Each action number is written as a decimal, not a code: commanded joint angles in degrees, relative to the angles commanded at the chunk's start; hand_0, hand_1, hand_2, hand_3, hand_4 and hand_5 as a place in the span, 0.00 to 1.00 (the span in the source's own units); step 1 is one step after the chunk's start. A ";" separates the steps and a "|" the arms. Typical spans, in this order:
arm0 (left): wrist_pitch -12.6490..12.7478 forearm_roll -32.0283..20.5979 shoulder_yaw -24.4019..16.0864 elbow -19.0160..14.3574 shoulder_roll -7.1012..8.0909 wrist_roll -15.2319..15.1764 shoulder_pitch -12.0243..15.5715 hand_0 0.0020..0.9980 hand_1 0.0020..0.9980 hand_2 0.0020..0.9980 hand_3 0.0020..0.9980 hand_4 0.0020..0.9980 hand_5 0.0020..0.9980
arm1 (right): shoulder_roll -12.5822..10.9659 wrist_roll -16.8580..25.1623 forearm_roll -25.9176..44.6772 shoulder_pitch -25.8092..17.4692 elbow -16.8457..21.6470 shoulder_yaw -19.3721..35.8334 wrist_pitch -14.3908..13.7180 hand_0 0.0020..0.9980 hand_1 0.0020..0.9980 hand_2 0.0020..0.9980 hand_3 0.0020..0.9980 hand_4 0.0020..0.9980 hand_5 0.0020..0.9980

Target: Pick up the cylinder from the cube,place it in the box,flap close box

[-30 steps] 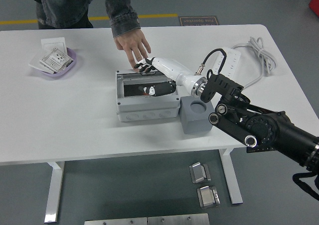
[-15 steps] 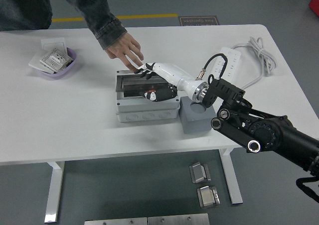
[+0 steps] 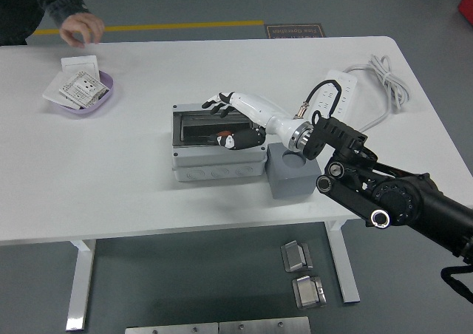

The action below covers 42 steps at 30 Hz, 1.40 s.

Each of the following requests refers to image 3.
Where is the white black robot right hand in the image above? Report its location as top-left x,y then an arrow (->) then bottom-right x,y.
201,91 -> 302,152

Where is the person's left hand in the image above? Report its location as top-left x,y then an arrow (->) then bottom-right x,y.
60,13 -> 106,49

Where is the grey junction box clear lid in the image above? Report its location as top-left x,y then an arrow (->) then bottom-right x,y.
171,103 -> 268,183

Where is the grey cube with round hole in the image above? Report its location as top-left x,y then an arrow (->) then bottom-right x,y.
265,141 -> 321,201

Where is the white socket panel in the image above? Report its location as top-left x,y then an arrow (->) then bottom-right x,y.
58,71 -> 109,109

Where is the person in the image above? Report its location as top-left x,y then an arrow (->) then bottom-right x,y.
0,0 -> 106,49

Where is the white flat cover plate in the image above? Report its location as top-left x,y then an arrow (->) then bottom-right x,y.
42,71 -> 81,110

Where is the brown floor sign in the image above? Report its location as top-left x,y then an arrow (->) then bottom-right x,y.
264,23 -> 327,39

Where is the white table leg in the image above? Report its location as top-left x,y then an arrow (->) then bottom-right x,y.
324,219 -> 361,304
65,239 -> 98,331

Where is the red object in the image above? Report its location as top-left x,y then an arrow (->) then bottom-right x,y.
457,0 -> 473,24

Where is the white blank switch plate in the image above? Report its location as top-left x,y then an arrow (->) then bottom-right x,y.
61,55 -> 100,80

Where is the small metal floor bracket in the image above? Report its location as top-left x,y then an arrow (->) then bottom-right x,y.
280,240 -> 314,273
291,274 -> 328,310

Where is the grey metal base plate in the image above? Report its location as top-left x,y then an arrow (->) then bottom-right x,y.
124,322 -> 220,334
218,316 -> 312,334

